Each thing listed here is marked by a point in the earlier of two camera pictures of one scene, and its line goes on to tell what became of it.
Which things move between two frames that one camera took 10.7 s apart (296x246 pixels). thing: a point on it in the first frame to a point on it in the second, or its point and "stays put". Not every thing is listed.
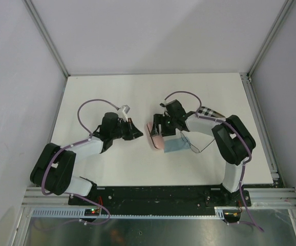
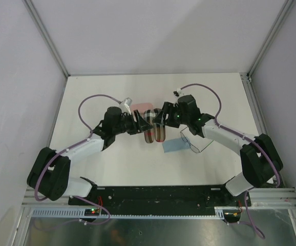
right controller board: [232, 216] stays put
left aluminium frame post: [46, 34] stays put
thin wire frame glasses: [193, 147] stays put
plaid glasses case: [207, 110] to [157, 132]
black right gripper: [159, 119] to [168, 108]
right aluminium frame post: [279, 20] stays put
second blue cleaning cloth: [176, 144] stays put
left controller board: [91, 212] stays put
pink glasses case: [158, 140] to [142, 107]
